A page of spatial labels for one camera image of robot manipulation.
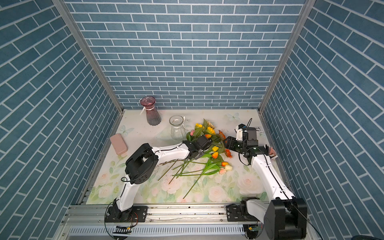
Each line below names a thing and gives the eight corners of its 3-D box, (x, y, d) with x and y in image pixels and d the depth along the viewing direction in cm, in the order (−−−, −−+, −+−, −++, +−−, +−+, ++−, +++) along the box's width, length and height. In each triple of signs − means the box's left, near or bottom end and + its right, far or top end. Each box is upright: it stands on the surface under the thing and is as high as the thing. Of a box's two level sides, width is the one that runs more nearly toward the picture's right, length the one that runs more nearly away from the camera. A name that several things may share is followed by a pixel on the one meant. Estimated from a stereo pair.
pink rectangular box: (118, 156, 97) (117, 154, 95) (110, 139, 105) (109, 137, 104) (129, 150, 100) (128, 148, 98) (120, 134, 108) (119, 132, 106)
